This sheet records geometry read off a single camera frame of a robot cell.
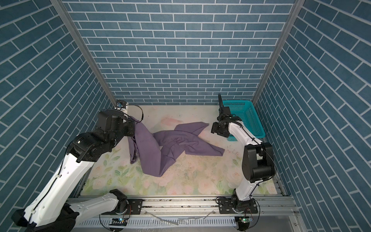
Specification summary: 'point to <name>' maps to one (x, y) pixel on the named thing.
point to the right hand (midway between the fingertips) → (215, 129)
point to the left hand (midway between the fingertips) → (131, 119)
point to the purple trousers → (155, 152)
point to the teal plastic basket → (247, 111)
